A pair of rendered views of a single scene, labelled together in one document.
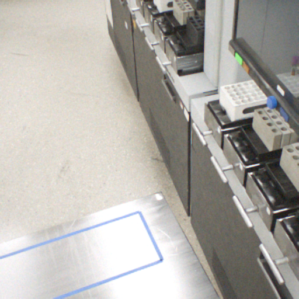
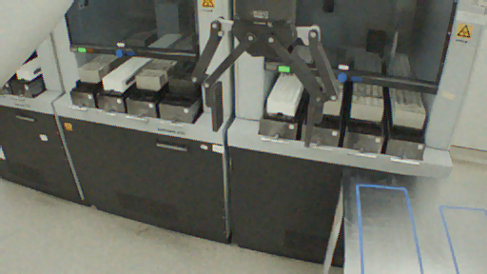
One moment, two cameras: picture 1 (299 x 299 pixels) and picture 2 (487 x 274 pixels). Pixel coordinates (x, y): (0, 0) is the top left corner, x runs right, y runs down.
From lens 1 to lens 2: 1.04 m
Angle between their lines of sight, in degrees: 48
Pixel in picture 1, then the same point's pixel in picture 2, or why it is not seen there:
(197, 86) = not seen: hidden behind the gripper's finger
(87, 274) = (402, 227)
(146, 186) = (161, 253)
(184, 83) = (204, 125)
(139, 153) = (123, 238)
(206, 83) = not seen: hidden behind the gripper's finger
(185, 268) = (415, 182)
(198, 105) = (239, 130)
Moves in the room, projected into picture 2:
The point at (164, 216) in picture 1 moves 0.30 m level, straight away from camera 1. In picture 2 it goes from (368, 175) to (276, 145)
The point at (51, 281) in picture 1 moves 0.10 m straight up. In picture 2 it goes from (401, 249) to (414, 220)
